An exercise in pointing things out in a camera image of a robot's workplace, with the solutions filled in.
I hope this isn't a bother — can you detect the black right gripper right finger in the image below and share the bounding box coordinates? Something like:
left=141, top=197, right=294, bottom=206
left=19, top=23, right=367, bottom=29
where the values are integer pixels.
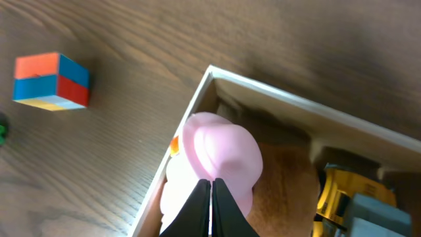
left=212, top=178, right=259, bottom=237

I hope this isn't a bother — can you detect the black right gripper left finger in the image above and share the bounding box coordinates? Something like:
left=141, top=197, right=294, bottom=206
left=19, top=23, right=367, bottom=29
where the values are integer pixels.
left=159, top=179, right=211, bottom=237

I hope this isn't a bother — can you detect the brown plush toy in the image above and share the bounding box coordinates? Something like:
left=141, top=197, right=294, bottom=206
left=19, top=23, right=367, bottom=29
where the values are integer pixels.
left=247, top=143, right=320, bottom=236

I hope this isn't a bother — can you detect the pink white duck toy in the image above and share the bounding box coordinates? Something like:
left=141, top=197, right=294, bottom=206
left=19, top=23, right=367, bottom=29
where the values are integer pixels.
left=160, top=112, right=263, bottom=231

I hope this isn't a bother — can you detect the yellow grey toy truck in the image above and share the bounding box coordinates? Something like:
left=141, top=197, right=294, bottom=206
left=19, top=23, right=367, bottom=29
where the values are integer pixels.
left=310, top=163, right=412, bottom=237

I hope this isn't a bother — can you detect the multicolour puzzle cube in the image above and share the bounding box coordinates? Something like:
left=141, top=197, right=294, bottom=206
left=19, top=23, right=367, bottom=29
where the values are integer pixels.
left=12, top=52, right=89, bottom=111

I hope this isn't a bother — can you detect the green round disc toy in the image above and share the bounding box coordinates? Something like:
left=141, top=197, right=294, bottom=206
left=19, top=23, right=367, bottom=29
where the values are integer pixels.
left=0, top=113, right=9, bottom=146

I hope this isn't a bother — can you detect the white cardboard box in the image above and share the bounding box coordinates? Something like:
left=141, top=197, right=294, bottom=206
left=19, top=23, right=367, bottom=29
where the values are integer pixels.
left=129, top=66, right=420, bottom=236

